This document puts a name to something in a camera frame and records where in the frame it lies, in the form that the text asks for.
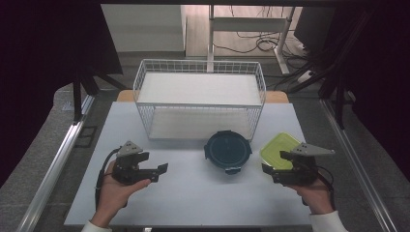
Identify white power strip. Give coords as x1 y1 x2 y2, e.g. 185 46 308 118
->
296 70 315 84

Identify person's right hand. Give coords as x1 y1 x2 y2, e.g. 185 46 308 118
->
284 177 336 216

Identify white wire two-tier rack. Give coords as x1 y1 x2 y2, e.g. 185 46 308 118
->
132 58 267 143

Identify aluminium rail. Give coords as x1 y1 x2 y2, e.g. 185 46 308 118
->
15 95 96 232
318 98 399 232

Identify green rectangular lidded container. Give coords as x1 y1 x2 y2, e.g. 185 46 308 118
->
259 131 303 171

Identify wooden board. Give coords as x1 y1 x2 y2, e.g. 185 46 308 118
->
115 89 290 104

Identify right hand-held gripper cable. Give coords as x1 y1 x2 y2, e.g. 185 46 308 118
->
301 164 337 212

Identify person's left hand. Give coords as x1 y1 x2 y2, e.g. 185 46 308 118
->
90 159 152 227

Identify black tripod stand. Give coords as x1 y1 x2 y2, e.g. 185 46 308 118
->
71 66 129 125
286 9 371 131

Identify left hand-held gripper cable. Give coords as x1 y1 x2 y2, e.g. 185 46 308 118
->
94 147 122 208

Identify black floor cables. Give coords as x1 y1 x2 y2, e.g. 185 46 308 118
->
213 5 310 61

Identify white metal desk frame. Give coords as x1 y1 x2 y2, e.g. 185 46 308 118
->
207 4 296 75

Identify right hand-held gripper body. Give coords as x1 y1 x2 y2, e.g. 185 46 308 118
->
270 142 337 187

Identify hand-held gripper cable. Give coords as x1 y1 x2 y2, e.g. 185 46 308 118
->
301 164 337 212
94 147 122 208

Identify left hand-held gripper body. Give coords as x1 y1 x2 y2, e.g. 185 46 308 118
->
111 140 151 186

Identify round dark blue lidded container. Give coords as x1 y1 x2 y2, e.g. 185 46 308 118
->
203 130 253 176

